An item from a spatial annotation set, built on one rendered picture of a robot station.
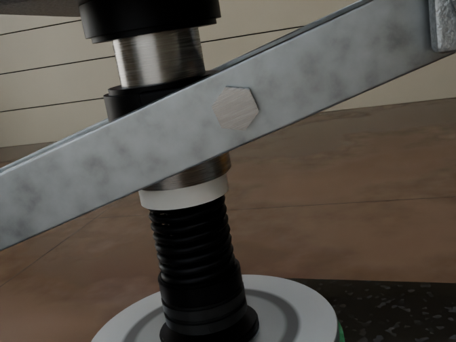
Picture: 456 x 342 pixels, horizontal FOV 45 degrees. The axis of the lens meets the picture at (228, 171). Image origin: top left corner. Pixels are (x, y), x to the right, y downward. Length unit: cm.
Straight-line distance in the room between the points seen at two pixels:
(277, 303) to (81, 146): 23
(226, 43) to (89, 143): 633
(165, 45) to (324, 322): 25
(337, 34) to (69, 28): 720
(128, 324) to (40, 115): 745
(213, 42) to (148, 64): 635
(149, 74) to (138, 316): 24
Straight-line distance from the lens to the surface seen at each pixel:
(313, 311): 49
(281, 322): 48
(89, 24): 40
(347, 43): 36
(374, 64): 36
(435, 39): 34
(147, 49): 39
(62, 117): 776
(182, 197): 40
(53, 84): 773
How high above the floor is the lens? 107
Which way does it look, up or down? 14 degrees down
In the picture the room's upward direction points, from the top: 9 degrees counter-clockwise
